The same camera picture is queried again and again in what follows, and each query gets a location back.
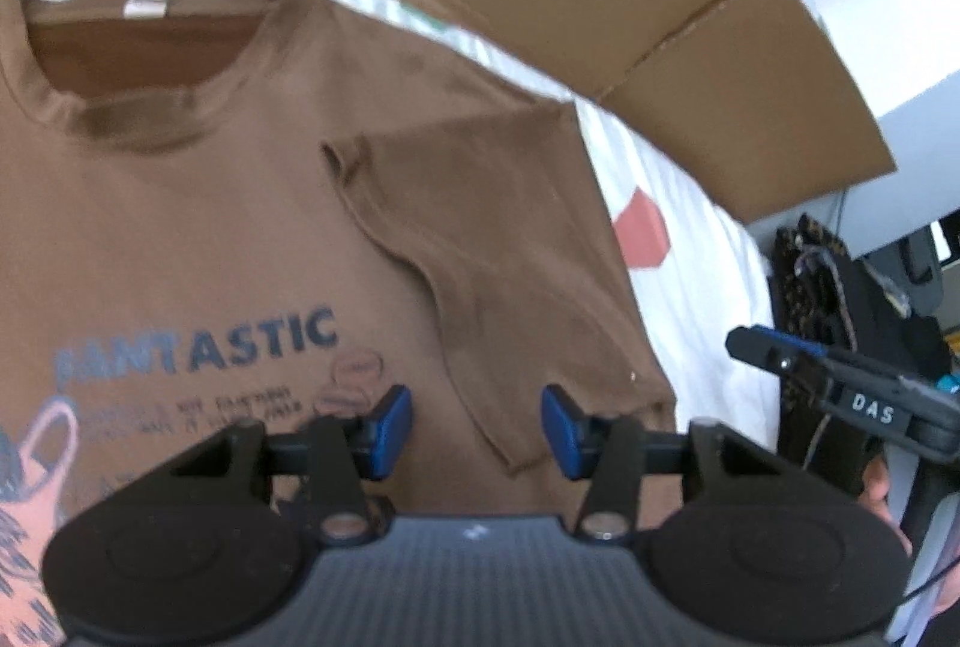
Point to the black leopard-trim bag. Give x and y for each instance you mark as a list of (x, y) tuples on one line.
[(847, 302)]

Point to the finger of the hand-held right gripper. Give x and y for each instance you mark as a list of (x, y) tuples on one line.
[(772, 351)]

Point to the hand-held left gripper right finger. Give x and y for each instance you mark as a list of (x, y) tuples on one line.
[(566, 433)]

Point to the person's right hand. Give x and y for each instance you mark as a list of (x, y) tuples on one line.
[(881, 489)]

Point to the white bear-print duvet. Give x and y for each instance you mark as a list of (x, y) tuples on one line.
[(697, 287)]

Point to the brown printed T-shirt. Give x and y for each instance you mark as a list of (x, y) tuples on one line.
[(225, 204)]

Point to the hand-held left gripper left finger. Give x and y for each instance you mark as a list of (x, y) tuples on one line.
[(390, 429)]

